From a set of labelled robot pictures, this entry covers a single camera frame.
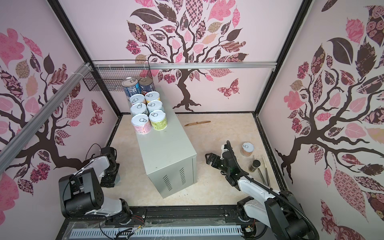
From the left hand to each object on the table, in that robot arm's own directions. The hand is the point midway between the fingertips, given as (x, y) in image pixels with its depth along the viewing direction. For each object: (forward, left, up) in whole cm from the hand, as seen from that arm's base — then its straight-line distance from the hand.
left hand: (113, 176), depth 86 cm
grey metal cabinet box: (-6, -39, +34) cm, 52 cm away
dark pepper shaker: (+3, -83, +10) cm, 83 cm away
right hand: (+10, -58, +8) cm, 59 cm away
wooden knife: (+44, -54, -1) cm, 69 cm away
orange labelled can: (+16, -82, +6) cm, 83 cm away
